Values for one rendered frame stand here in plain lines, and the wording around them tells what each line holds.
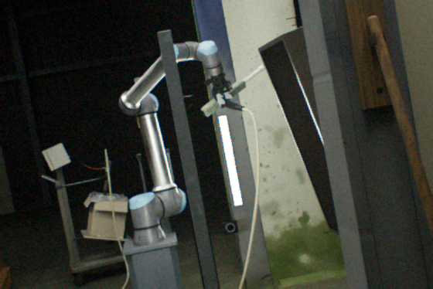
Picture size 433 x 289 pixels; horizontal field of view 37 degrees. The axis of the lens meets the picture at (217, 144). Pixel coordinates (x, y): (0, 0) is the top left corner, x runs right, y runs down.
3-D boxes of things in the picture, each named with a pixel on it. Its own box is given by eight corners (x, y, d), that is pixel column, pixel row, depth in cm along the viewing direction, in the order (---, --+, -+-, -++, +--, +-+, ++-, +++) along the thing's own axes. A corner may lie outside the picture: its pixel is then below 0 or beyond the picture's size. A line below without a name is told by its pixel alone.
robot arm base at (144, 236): (132, 248, 358) (129, 230, 357) (134, 242, 377) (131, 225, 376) (166, 241, 359) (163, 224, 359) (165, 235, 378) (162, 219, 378)
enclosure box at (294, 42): (380, 208, 398) (309, 27, 388) (424, 222, 338) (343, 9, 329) (329, 230, 394) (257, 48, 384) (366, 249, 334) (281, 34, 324)
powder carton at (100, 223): (79, 229, 611) (84, 188, 612) (124, 232, 623) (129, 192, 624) (83, 236, 560) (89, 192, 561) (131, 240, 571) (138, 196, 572)
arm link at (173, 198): (152, 220, 379) (123, 97, 379) (175, 213, 391) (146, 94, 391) (167, 219, 368) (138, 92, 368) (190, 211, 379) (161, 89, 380)
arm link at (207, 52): (205, 38, 333) (219, 40, 326) (212, 59, 340) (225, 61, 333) (192, 47, 329) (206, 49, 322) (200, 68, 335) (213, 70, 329)
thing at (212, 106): (226, 117, 330) (197, 107, 346) (228, 124, 333) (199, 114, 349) (287, 69, 352) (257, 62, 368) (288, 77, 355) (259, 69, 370)
